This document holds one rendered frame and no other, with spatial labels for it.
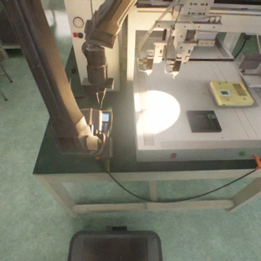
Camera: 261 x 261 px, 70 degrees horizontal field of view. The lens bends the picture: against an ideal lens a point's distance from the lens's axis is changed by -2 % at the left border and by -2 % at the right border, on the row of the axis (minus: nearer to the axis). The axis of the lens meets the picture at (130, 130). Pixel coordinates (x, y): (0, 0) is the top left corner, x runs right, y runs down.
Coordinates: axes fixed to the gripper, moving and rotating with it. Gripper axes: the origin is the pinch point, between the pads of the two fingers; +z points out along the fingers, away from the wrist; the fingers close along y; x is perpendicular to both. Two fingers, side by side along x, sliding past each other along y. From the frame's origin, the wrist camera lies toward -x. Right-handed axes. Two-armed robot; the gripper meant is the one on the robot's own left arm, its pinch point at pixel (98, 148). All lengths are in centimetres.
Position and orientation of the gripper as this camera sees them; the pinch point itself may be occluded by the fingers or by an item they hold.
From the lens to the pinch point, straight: 71.8
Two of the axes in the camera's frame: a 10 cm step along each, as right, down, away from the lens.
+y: -10.0, -0.1, -0.3
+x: 0.0, 9.9, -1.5
